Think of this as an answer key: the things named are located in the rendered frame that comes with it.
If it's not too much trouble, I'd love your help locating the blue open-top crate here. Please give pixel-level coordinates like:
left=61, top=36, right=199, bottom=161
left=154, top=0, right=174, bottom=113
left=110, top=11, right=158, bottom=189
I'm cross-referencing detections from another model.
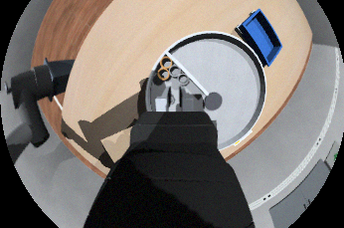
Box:
left=239, top=9, right=283, bottom=67

